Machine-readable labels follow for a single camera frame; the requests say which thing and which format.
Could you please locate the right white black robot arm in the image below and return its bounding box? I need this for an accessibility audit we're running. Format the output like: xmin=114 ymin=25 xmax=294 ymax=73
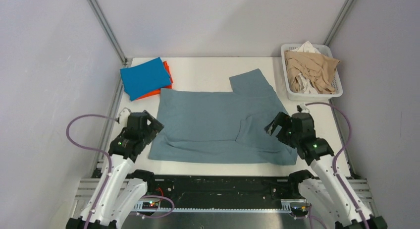
xmin=264 ymin=112 xmax=388 ymax=229

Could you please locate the folded orange t shirt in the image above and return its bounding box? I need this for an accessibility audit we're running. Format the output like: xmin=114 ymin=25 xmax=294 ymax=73
xmin=135 ymin=60 xmax=174 ymax=101

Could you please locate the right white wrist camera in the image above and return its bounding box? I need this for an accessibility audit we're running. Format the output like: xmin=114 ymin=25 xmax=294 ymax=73
xmin=296 ymin=103 xmax=310 ymax=114

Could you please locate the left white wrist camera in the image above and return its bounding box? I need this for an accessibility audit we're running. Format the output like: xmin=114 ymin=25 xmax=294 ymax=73
xmin=117 ymin=107 xmax=132 ymax=125

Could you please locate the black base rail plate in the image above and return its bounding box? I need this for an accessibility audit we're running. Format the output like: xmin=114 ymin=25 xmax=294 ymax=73
xmin=127 ymin=170 xmax=314 ymax=211

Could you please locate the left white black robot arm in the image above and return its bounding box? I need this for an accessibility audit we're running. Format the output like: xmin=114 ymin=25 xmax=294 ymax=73
xmin=65 ymin=111 xmax=164 ymax=229

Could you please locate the white t shirt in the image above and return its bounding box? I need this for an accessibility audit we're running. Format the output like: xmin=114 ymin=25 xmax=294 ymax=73
xmin=292 ymin=41 xmax=320 ymax=94

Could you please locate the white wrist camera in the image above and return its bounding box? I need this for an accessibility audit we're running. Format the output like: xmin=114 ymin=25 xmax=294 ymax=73
xmin=117 ymin=107 xmax=132 ymax=125
xmin=296 ymin=103 xmax=310 ymax=114

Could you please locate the right controller board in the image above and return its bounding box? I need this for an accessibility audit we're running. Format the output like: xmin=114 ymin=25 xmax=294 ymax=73
xmin=290 ymin=205 xmax=311 ymax=219

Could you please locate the grey-blue t shirt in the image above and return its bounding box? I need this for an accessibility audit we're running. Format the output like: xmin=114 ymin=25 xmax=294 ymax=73
xmin=148 ymin=69 xmax=298 ymax=166

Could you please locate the aluminium frame rail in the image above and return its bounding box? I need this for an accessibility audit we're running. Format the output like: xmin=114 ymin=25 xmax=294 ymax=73
xmin=67 ymin=178 xmax=383 ymax=229

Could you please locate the white plastic laundry basket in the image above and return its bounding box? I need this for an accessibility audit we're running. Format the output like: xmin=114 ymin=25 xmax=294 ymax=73
xmin=281 ymin=44 xmax=343 ymax=102

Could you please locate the folded blue t shirt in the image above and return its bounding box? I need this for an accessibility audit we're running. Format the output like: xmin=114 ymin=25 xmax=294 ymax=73
xmin=120 ymin=57 xmax=173 ymax=101

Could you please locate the beige t shirt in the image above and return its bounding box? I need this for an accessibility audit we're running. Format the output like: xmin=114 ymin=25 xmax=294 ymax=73
xmin=284 ymin=50 xmax=340 ymax=94

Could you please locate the left controller board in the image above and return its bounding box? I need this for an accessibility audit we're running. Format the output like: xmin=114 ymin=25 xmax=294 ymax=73
xmin=141 ymin=201 xmax=159 ymax=211

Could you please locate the controller board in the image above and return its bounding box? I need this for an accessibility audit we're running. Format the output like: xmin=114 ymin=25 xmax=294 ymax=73
xmin=290 ymin=205 xmax=311 ymax=219
xmin=141 ymin=201 xmax=159 ymax=211

